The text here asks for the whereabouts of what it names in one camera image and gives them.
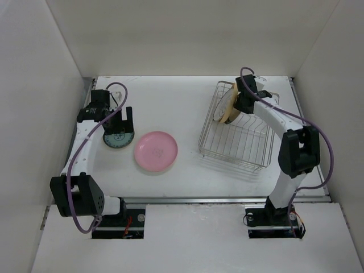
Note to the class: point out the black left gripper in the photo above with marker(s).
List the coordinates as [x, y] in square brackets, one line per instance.
[123, 125]

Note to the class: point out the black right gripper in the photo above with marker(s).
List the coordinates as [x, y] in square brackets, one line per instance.
[238, 106]

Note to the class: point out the black blue patterned plate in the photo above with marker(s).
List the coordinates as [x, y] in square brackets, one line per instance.
[117, 141]

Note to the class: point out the metal wire dish rack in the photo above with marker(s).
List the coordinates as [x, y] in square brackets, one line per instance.
[247, 141]

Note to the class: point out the pink plate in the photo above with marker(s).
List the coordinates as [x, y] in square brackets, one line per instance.
[156, 151]

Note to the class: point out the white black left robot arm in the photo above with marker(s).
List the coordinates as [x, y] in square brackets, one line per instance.
[100, 121]

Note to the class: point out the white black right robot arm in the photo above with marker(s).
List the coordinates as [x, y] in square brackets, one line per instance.
[299, 151]

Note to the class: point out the brown plate behind beige plate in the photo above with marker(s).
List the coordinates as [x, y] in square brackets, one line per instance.
[233, 116]

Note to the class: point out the beige plate with line pattern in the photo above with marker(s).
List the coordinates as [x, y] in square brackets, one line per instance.
[225, 106]

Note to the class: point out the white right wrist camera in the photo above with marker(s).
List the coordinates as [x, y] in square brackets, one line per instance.
[260, 82]

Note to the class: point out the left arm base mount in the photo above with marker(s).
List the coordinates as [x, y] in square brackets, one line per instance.
[128, 224]

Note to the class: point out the aluminium front rail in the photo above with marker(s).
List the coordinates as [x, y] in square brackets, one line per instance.
[218, 200]

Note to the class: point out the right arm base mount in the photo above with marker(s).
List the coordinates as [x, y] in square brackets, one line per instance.
[261, 224]

